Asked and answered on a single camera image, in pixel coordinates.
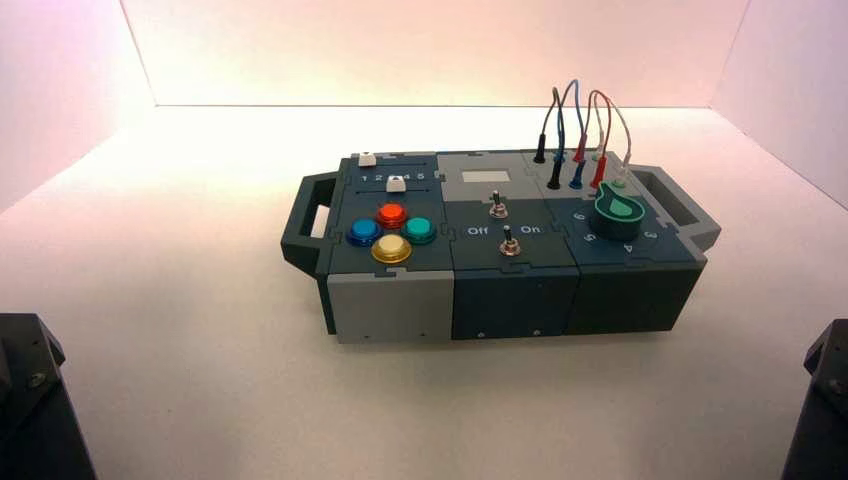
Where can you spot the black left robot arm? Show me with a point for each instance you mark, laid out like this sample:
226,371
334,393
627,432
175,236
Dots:
33,404

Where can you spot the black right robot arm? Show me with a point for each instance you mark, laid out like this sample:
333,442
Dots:
821,411

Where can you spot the green round push button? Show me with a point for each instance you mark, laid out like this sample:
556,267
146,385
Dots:
418,229

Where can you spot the yellow round push button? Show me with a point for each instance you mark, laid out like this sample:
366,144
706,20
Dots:
391,249

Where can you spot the red round push button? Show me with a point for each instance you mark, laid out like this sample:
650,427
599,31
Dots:
391,214

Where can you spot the blue round push button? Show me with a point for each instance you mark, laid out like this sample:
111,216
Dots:
364,231

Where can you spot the white slider knob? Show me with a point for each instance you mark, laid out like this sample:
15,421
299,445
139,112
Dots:
366,159
395,183

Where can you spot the small grey display screen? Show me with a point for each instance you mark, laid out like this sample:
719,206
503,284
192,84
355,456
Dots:
485,177

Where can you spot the dark grey control box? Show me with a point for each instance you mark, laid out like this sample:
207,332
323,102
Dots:
510,291

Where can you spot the green rotary dial knob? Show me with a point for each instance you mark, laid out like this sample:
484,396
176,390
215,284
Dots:
618,215

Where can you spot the metal toggle switch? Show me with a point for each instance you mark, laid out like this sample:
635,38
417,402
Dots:
497,208
509,245

